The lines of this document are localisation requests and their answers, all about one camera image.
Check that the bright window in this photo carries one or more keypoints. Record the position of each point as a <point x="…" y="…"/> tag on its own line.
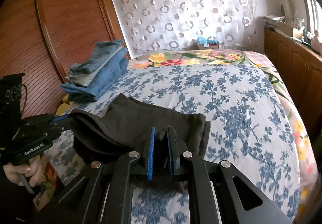
<point x="313" y="10"/>

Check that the black pants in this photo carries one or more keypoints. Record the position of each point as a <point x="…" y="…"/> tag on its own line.
<point x="126" y="122"/>

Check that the long wooden cabinet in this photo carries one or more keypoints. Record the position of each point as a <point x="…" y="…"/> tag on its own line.
<point x="300" y="70"/>

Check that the yellow plush toy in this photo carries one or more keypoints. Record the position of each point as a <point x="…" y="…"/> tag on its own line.
<point x="63" y="106"/>

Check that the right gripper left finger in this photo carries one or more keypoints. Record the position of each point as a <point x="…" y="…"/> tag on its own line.
<point x="148" y="152"/>

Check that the brown wooden wardrobe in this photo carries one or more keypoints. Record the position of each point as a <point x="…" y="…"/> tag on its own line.
<point x="43" y="38"/>

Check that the left hand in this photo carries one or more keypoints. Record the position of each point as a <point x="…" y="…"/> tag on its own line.
<point x="33" y="171"/>

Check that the blue tissue box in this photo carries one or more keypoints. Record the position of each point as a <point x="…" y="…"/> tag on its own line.
<point x="205" y="44"/>

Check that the white circle-patterned curtain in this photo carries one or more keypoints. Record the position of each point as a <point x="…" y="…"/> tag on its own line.
<point x="157" y="25"/>

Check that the folded blue jeans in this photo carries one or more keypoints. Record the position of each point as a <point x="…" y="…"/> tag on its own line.
<point x="103" y="80"/>

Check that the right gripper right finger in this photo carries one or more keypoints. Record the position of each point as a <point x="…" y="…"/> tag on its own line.
<point x="175" y="149"/>

